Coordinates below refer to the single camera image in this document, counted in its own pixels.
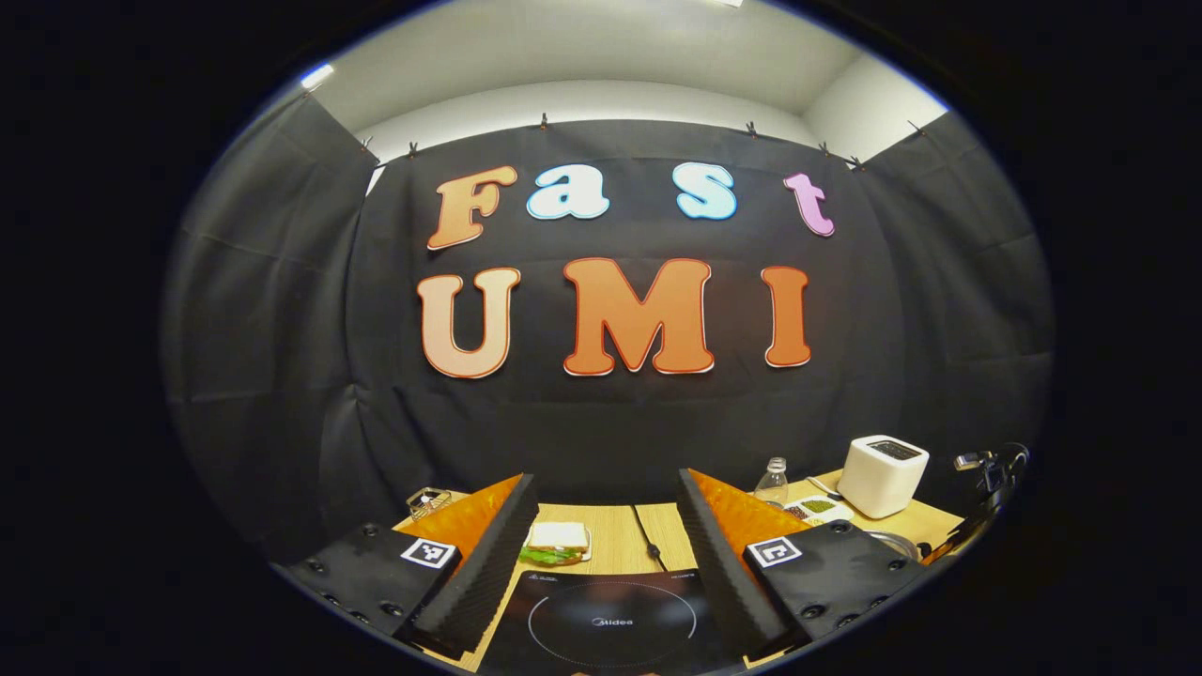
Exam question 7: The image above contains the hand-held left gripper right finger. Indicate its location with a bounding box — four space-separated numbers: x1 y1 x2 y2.
676 468 931 663

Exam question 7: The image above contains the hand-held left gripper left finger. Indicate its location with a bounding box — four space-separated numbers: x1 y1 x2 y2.
272 472 541 661

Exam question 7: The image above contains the stainless steel pot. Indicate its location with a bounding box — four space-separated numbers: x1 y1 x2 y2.
859 529 926 564

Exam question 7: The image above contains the black induction cooktop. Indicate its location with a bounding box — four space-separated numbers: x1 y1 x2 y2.
476 568 747 676

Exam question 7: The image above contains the sandwich with lettuce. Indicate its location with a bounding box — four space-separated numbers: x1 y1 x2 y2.
519 521 593 567

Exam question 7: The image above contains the clear plastic water bottle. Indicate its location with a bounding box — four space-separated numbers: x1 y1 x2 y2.
754 456 790 508

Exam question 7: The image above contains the white toaster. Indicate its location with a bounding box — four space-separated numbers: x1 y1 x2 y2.
836 435 931 520

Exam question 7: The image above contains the white divided bean plate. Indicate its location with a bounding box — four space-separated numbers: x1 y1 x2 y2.
782 495 855 527

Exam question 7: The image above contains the black backdrop cloth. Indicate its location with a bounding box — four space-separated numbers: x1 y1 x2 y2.
160 92 1057 564

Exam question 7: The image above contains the black cooktop cable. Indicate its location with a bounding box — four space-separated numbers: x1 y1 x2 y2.
631 504 670 574

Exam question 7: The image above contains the small wire basket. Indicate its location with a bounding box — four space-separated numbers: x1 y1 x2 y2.
407 486 454 522

